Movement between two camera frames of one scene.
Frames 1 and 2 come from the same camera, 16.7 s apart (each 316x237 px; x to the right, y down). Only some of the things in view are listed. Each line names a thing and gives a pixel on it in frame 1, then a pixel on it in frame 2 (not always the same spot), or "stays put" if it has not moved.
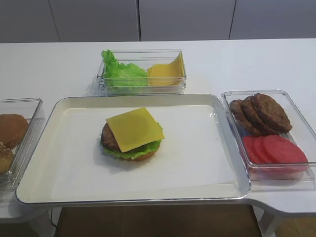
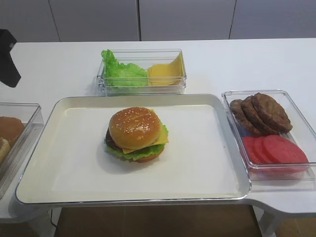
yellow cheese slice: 134,129 → 162,139
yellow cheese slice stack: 170,73 stays put
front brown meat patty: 271,114 stays put
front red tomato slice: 280,150 stays put
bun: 144,156 → 149,158
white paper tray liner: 194,162 stays put
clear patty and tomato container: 278,145 stays put
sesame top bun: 6,154 → 134,127
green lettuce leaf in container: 117,75 stays put
